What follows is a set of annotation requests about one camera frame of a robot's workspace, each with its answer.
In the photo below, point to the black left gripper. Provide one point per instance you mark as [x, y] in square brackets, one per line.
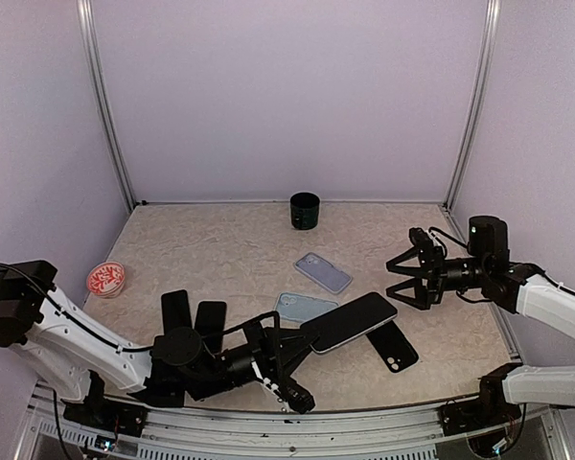
[286, 356]

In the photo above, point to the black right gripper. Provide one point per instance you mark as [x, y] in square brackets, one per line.
[434, 263]

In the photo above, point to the light blue phone case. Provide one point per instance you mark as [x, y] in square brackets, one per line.
[300, 308]

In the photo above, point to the black phone white back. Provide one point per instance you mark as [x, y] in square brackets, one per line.
[344, 324]

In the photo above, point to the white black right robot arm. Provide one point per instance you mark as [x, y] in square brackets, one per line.
[518, 288]

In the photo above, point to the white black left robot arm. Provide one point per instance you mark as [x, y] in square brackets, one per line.
[196, 356]

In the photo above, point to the black phone case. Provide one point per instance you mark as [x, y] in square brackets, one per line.
[393, 347]

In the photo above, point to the lavender phone case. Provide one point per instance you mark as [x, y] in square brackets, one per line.
[323, 273]

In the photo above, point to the black phone dark edge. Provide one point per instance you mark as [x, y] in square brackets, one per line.
[210, 322]

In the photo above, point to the black phone green edge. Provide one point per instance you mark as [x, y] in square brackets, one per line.
[175, 308]

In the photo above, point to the dark green cup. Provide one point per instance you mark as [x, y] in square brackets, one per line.
[304, 210]

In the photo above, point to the red white patterned bowl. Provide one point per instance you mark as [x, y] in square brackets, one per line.
[106, 280]

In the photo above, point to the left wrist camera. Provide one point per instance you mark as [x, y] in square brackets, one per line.
[297, 398]

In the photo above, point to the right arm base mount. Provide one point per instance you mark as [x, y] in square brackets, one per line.
[471, 415]

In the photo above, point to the front aluminium rail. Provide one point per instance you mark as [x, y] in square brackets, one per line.
[408, 432]

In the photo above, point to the right aluminium frame post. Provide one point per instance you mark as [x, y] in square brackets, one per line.
[478, 95]

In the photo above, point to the aluminium frame post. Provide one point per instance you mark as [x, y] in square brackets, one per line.
[478, 95]
[93, 56]

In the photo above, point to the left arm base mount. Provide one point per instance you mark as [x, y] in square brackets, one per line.
[117, 417]

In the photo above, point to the left aluminium frame post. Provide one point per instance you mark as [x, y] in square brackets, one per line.
[93, 56]

